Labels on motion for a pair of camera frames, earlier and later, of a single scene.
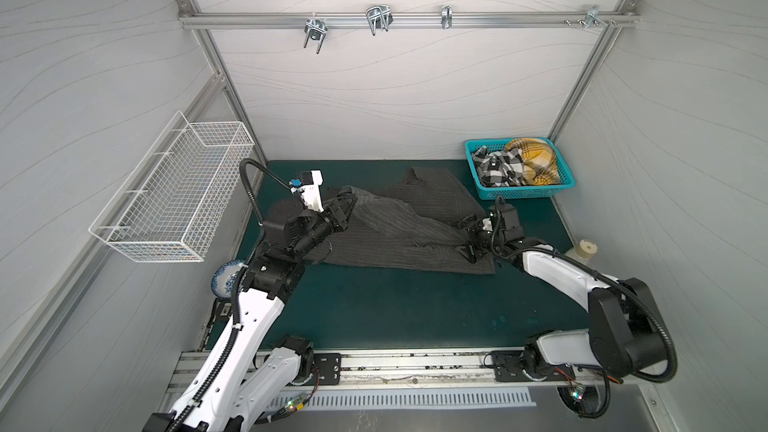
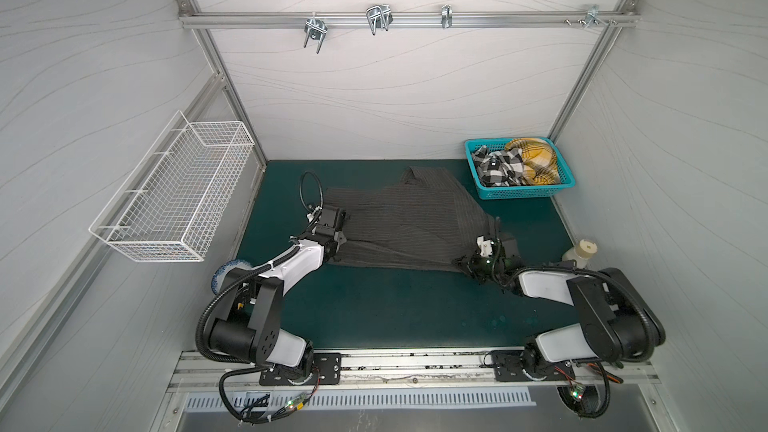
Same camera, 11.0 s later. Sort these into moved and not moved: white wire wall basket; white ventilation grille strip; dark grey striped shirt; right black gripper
Moved: right black gripper
Not moved: dark grey striped shirt; white wire wall basket; white ventilation grille strip
